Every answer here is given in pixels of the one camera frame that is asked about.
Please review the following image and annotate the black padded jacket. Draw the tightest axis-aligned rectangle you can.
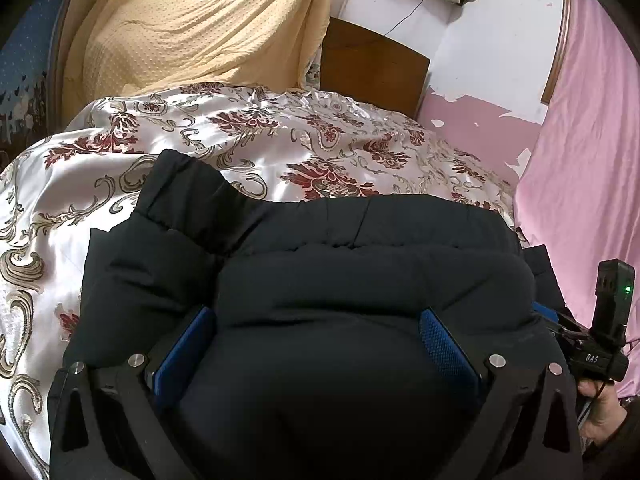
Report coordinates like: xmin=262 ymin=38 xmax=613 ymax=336
xmin=49 ymin=151 xmax=566 ymax=479

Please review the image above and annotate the person's right hand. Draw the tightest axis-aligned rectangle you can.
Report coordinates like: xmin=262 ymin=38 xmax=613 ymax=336
xmin=577 ymin=379 xmax=627 ymax=445

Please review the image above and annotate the pink curtain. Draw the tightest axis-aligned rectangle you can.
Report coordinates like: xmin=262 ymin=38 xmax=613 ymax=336
xmin=514 ymin=0 xmax=640 ymax=334

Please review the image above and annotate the floral satin bed cover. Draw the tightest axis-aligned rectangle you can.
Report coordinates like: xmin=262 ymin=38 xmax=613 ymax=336
xmin=1 ymin=83 xmax=513 ymax=479

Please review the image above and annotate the brown wooden headboard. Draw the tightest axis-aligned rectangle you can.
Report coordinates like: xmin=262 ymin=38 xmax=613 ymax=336
xmin=320 ymin=18 xmax=430 ymax=117

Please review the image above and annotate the blue fabric wardrobe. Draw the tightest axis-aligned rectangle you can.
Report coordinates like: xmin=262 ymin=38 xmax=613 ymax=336
xmin=1 ymin=0 xmax=64 ymax=167

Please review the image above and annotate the yellow hanging sheet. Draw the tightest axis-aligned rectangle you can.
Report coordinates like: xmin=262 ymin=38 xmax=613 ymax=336
xmin=62 ymin=0 xmax=332 ymax=122

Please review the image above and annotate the black camera box green light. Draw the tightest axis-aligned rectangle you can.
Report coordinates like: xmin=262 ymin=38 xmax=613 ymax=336
xmin=589 ymin=259 xmax=634 ymax=348

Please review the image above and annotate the thin wall cable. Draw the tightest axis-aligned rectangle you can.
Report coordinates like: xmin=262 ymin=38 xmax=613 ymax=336
xmin=382 ymin=0 xmax=434 ymax=39

